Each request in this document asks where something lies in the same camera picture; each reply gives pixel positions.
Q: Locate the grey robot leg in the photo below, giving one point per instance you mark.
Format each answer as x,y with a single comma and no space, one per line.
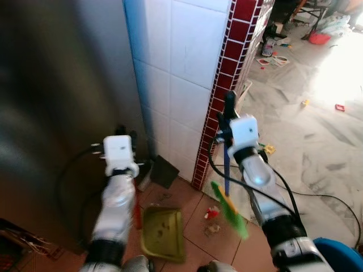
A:
215,267
136,264

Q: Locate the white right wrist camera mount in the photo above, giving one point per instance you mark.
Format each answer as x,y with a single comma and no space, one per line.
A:
244,131

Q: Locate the red toy frame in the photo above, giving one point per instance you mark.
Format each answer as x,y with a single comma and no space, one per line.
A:
336,107

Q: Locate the grey left robot leg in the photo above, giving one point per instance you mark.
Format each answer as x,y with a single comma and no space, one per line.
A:
136,264

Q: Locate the white plastic bag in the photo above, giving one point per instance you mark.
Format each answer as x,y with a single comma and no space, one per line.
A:
336,25

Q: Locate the yellow toy block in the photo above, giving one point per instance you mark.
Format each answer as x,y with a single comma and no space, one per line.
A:
270,149

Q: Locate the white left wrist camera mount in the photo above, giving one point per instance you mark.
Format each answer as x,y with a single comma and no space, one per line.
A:
118,152

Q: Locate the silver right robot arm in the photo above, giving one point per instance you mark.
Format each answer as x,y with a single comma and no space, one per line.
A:
262,181

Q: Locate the dark wooden chair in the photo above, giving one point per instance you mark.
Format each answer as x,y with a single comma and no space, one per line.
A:
309,10

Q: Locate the dark grey flat panel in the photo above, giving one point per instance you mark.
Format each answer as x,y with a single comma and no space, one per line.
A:
164,171

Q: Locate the grey right robot leg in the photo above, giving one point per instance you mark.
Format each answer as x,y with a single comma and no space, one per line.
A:
215,267

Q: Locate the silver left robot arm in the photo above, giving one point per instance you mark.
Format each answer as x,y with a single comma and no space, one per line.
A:
113,209

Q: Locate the blue broom with green bristles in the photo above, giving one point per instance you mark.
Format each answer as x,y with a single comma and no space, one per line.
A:
232,212

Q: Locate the blue plastic bucket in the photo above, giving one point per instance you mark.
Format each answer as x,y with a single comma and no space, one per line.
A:
340,258

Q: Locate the small yellow toy piece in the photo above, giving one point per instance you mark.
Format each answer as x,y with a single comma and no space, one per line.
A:
305,103

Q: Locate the scattered white papers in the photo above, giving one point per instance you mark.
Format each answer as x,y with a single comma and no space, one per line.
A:
278,60

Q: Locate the grey steel refrigerator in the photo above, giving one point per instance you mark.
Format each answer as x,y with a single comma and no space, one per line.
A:
51,102

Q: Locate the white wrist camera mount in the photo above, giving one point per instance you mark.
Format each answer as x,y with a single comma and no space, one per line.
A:
244,131
118,152

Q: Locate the red white litter piece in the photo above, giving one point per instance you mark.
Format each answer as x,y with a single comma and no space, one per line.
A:
212,212

